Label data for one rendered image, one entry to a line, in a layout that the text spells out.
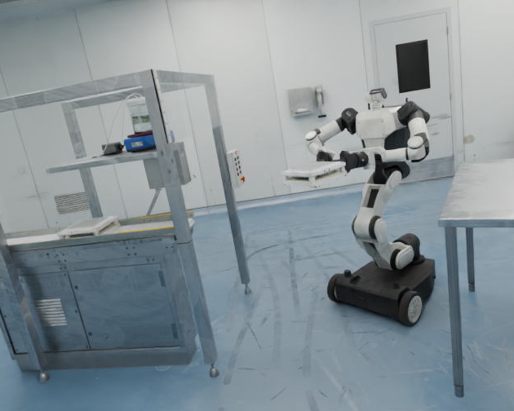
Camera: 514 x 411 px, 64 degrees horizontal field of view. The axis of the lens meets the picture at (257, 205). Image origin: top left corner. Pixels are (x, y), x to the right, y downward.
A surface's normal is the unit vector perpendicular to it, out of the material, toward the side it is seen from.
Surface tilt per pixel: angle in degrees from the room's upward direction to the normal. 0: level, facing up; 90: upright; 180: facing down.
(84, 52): 90
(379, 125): 91
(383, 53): 90
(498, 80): 90
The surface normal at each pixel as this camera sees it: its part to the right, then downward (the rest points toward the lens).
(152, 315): -0.18, 0.27
